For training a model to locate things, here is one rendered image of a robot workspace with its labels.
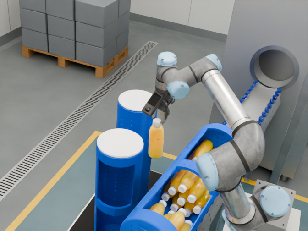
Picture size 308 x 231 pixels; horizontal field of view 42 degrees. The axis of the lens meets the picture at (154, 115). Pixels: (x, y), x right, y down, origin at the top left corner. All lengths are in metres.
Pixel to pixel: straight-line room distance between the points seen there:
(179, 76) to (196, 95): 3.56
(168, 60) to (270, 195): 0.65
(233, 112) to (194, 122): 3.19
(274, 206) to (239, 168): 0.40
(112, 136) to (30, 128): 1.97
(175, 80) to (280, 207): 0.63
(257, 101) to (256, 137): 1.99
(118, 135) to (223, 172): 1.29
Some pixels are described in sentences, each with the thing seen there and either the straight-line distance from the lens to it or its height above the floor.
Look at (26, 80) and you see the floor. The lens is 5.17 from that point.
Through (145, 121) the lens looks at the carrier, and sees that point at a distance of 2.77.
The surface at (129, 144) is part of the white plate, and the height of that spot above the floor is 1.04.
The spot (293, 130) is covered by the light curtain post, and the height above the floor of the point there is 1.03.
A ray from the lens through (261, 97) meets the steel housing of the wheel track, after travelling 3.37.
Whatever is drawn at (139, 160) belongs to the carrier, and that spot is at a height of 0.97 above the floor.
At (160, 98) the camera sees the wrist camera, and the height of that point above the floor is 1.66.
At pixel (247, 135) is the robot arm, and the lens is 1.30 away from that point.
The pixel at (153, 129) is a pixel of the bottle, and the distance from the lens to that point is 1.80.
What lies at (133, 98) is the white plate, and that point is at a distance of 2.84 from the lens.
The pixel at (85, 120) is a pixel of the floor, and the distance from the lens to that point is 4.41.
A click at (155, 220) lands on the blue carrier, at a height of 1.23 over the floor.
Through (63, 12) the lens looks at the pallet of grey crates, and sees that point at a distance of 5.15.
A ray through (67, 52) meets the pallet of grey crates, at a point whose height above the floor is 0.23.
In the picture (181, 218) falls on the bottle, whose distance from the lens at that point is 1.89.
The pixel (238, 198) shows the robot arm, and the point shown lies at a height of 1.53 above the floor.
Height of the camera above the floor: 2.52
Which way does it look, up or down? 34 degrees down
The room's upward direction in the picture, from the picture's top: 7 degrees clockwise
